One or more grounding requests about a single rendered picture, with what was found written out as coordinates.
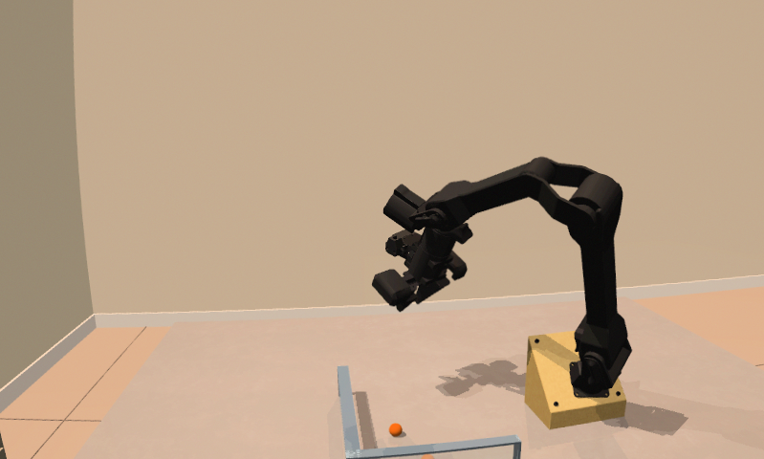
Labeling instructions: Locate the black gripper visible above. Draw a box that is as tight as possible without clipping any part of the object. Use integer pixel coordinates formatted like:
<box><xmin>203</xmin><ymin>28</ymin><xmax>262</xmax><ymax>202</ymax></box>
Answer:
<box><xmin>372</xmin><ymin>241</ymin><xmax>467</xmax><ymax>312</ymax></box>

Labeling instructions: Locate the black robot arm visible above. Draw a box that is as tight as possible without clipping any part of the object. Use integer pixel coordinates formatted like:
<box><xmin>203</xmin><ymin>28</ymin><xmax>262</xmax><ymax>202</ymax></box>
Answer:
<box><xmin>383</xmin><ymin>156</ymin><xmax>632</xmax><ymax>398</ymax></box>

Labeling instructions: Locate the orange ball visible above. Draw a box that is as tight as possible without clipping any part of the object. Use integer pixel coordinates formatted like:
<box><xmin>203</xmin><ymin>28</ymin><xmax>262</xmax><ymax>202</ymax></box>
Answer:
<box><xmin>389</xmin><ymin>424</ymin><xmax>403</xmax><ymax>437</ymax></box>

